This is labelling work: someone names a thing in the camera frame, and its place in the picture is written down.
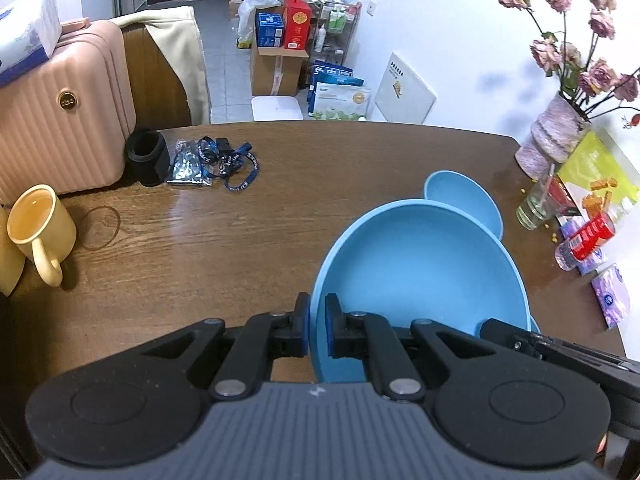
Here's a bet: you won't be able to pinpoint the wooden chair with beige cloth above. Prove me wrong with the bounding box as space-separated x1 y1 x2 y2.
112 6 210 130

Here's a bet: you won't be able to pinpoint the yellow thermos jug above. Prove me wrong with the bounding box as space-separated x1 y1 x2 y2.
0 208 25 297

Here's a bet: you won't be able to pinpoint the red flat box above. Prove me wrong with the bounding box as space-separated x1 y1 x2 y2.
547 176 580 217

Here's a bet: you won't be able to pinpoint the clear drinking glass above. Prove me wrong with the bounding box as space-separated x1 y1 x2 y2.
516 164 556 231

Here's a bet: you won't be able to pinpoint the dried pink flowers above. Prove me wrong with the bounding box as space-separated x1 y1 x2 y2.
529 0 639 129

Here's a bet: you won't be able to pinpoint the purple tissue pack far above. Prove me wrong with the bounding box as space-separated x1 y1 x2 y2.
560 216 612 276

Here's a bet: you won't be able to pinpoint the blue bowl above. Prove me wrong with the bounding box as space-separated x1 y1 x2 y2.
423 170 503 240
310 200 530 382
529 315 540 334

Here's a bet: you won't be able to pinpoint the white green bag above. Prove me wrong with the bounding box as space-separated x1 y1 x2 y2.
311 82 371 122

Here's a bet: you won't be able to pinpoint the purple tissue pack near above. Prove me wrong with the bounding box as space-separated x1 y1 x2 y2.
591 264 631 328

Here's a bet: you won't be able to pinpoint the black round pouch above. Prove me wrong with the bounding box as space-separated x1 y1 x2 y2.
125 129 170 188

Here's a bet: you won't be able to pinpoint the brown cardboard box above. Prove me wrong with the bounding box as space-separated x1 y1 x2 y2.
250 44 308 96

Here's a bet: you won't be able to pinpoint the wire storage rack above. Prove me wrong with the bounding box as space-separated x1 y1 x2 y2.
308 2 362 65

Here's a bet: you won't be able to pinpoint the purple tissue pack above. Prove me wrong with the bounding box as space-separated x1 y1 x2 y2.
591 264 631 328
560 216 612 276

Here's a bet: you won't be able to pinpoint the pink ribbed suitcase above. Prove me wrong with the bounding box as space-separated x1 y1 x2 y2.
1 21 136 205

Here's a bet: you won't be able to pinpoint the white blue tissue pack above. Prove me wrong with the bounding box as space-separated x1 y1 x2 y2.
0 0 62 87

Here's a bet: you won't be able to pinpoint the white plastic bag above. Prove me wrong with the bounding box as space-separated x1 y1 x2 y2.
236 0 281 49

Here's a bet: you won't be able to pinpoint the blue black lanyard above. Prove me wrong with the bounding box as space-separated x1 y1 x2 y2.
196 135 262 194

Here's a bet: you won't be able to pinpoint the pink textured vase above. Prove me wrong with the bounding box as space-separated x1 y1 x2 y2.
514 92 591 179

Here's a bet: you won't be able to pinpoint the red gift box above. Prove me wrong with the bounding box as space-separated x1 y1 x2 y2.
282 0 311 50

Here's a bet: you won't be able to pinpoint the blue carton box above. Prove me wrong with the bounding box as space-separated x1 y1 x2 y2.
255 11 284 48

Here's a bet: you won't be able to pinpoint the yellow ceramic mug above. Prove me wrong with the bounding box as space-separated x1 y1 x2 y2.
6 184 77 287

